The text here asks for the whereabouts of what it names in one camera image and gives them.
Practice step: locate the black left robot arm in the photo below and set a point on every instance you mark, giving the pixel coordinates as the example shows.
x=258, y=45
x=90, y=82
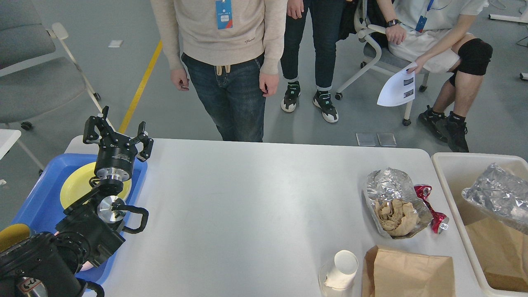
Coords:
x=45, y=264

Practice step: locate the blue plastic tray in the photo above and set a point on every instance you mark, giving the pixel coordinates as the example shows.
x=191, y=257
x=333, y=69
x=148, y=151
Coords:
x=42, y=209

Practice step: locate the aluminium foil sheet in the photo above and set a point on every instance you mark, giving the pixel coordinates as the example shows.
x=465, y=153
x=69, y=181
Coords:
x=501, y=195

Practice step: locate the white paper sheets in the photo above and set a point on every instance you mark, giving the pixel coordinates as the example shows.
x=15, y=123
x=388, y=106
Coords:
x=399, y=89

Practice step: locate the white side table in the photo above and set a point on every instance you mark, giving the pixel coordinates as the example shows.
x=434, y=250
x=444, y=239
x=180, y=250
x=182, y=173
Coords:
x=8, y=138

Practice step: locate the white paper cup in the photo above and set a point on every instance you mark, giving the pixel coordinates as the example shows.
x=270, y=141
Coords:
x=336, y=276

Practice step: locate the brown paper bag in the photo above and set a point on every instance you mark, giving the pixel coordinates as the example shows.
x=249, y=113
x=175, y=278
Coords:
x=389, y=272
x=502, y=253

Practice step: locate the grey chair at left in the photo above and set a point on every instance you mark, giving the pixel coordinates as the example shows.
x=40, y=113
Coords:
x=38, y=71

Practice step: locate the seated person in white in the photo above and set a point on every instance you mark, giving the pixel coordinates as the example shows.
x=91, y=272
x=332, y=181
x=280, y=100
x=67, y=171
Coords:
x=435, y=35

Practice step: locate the person in dark jeans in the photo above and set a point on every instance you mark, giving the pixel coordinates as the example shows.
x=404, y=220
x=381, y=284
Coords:
x=325, y=19

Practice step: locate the teal yellow mug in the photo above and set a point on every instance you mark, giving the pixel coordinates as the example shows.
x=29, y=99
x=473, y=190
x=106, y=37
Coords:
x=13, y=234

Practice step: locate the beige plastic bin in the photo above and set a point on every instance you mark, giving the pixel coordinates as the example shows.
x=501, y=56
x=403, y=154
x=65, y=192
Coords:
x=457, y=171

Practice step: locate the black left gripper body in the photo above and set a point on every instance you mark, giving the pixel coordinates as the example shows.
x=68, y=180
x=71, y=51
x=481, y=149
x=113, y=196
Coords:
x=115, y=162

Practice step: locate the foil ball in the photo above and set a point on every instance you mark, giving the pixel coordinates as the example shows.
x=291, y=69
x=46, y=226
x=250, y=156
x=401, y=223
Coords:
x=396, y=210

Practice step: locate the person in beige sweater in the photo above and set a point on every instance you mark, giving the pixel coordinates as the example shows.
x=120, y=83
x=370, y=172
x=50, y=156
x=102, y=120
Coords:
x=229, y=51

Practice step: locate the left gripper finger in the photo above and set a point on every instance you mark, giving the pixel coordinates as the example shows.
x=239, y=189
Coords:
x=147, y=142
x=98, y=130

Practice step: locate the yellow plastic plate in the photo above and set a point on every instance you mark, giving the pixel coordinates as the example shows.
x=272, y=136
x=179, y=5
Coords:
x=79, y=183

